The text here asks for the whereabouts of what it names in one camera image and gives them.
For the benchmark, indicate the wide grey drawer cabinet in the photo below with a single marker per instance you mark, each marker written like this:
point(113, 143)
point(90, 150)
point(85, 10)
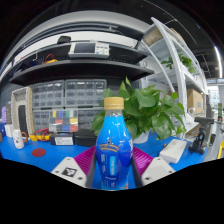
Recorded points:
point(40, 120)

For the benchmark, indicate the small white box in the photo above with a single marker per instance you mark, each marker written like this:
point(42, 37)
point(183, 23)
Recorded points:
point(8, 130)

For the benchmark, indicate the long white light bar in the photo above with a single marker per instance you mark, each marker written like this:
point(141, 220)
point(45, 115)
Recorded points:
point(83, 36)

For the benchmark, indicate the purple bag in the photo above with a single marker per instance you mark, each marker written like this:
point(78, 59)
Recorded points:
point(3, 115)

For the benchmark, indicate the dark grey upright box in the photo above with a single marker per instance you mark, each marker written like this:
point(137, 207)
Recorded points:
point(8, 112)

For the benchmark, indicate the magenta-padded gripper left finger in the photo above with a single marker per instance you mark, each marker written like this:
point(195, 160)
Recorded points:
point(66, 171)

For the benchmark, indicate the black box with white label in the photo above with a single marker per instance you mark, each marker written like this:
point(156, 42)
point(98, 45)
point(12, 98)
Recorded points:
point(62, 139)

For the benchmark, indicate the black rectangular speaker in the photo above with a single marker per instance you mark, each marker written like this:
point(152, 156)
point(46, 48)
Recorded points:
point(23, 119)

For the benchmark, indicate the white shelf unit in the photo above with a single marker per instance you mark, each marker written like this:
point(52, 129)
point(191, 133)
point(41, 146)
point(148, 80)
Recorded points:
point(180, 76)

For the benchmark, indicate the yellow multimeter with red leads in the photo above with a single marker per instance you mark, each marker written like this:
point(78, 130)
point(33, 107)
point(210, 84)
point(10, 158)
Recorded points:
point(41, 135)

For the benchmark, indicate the grey small-parts drawer cabinet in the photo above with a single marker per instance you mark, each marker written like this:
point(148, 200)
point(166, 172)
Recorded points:
point(48, 94)
point(85, 92)

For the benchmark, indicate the green potted plant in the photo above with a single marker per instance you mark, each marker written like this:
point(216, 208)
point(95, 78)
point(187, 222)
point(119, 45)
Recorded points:
point(146, 106)

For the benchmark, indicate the black stand device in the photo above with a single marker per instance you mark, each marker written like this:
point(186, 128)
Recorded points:
point(201, 136)

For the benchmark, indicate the small black rounded device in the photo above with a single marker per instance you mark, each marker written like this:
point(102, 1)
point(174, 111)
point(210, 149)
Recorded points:
point(63, 39)

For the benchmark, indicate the black zip case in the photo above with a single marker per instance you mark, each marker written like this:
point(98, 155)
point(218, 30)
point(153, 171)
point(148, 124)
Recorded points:
point(85, 137)

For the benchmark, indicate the dark grey wall shelf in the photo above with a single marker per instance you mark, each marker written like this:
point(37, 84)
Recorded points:
point(80, 70)

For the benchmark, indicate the clear organiser with coloured parts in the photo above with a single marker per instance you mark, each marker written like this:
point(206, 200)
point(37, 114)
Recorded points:
point(63, 121)

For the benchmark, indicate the white flat block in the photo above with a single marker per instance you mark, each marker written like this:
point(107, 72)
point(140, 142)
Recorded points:
point(173, 151)

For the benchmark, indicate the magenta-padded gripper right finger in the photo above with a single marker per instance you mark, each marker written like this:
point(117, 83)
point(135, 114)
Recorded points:
point(156, 170)

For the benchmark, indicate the beige dotted open case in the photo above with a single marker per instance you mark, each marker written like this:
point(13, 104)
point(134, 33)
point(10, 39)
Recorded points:
point(15, 100)

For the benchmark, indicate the blue drink bottle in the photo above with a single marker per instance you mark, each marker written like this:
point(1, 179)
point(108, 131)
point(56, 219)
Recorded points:
point(113, 146)

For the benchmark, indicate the flat round red coaster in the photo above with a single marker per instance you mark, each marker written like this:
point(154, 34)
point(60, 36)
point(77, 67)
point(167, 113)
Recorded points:
point(39, 152)

